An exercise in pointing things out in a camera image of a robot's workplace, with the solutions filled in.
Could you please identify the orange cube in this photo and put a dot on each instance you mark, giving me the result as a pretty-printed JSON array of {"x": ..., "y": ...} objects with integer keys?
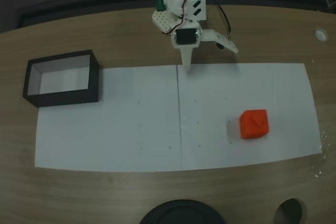
[{"x": 254, "y": 125}]

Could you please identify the dark brown open box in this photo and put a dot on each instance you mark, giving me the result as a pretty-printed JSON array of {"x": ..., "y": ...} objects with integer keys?
[{"x": 61, "y": 78}]

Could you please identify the green table clamp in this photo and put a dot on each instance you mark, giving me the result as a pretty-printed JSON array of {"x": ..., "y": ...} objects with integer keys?
[{"x": 160, "y": 2}]

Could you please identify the white paper sheet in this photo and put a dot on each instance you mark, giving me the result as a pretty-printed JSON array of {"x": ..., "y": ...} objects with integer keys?
[
  {"x": 236, "y": 90},
  {"x": 110, "y": 121}
]

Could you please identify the small white round cap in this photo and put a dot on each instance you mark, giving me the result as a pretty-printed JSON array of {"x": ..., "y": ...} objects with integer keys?
[{"x": 320, "y": 34}]

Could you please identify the black round lamp base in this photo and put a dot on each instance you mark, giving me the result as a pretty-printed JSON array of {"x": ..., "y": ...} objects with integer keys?
[{"x": 181, "y": 213}]

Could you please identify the camera board on white mount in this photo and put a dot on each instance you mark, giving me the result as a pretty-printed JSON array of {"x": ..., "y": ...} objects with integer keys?
[{"x": 221, "y": 41}]

